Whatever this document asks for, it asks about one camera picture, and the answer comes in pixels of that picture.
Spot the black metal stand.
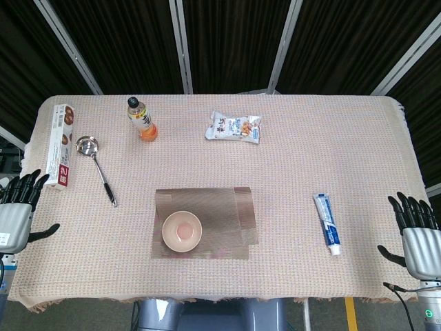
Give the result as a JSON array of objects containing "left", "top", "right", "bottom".
[{"left": 0, "top": 146, "right": 25, "bottom": 173}]

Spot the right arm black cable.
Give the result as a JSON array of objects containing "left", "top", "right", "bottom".
[{"left": 382, "top": 281, "right": 420, "bottom": 331}]

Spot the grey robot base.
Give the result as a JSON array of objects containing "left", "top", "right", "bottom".
[{"left": 132, "top": 298, "right": 287, "bottom": 331}]

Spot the orange drink bottle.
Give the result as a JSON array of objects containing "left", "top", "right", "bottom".
[{"left": 126, "top": 96, "right": 159, "bottom": 141}]

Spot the steel ladle black handle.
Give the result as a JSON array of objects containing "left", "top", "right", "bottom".
[{"left": 75, "top": 135, "right": 118, "bottom": 208}]

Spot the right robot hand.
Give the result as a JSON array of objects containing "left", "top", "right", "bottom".
[{"left": 377, "top": 191, "right": 441, "bottom": 279}]

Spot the white blue toothpaste tube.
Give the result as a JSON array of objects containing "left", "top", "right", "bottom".
[{"left": 312, "top": 192, "right": 344, "bottom": 257}]

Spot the beige bowl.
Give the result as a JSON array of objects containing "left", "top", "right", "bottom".
[{"left": 161, "top": 210, "right": 203, "bottom": 252}]

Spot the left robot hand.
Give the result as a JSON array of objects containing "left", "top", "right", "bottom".
[{"left": 0, "top": 168, "right": 61, "bottom": 255}]

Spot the white snack bag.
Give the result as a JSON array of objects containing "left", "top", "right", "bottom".
[{"left": 205, "top": 110, "right": 263, "bottom": 146}]

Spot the brown woven placemat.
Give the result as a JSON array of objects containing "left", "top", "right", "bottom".
[{"left": 150, "top": 186, "right": 259, "bottom": 260}]

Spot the long white red box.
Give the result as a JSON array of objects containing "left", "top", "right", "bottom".
[{"left": 43, "top": 104, "right": 77, "bottom": 189}]

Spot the pink beige woven tablecloth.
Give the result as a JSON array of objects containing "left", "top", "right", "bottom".
[{"left": 6, "top": 94, "right": 433, "bottom": 313}]

